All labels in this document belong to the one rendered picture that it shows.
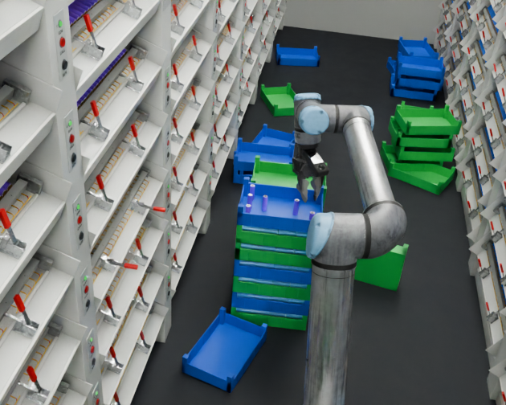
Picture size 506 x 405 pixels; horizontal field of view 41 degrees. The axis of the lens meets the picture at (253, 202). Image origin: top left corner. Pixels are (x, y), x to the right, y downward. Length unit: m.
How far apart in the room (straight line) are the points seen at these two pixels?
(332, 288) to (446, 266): 1.53
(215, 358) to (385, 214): 1.08
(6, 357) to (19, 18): 0.61
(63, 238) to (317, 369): 0.76
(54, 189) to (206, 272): 1.62
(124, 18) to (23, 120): 0.55
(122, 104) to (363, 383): 1.40
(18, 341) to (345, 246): 0.79
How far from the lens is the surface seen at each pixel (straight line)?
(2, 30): 1.11
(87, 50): 1.50
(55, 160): 1.34
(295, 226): 2.37
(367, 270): 2.93
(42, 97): 1.28
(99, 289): 1.75
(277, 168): 2.83
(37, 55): 1.25
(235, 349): 2.60
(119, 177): 1.80
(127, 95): 1.77
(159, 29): 1.93
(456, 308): 2.97
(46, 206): 1.36
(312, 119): 2.12
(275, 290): 2.57
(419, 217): 3.45
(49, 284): 1.48
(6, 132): 1.21
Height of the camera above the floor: 1.90
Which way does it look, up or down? 34 degrees down
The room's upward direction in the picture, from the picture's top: 5 degrees clockwise
